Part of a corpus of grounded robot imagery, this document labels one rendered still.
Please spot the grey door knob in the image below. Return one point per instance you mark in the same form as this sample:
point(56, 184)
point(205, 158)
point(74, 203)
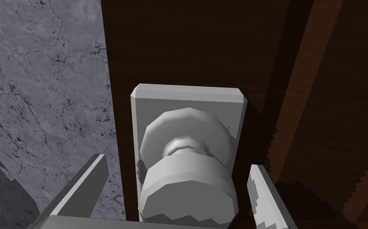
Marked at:
point(188, 159)

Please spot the dark brown wooden door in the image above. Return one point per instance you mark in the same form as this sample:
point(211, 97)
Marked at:
point(203, 41)

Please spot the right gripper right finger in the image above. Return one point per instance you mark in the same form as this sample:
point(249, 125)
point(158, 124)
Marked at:
point(265, 200)

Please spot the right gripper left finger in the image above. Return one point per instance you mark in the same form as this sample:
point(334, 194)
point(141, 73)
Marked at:
point(83, 187)

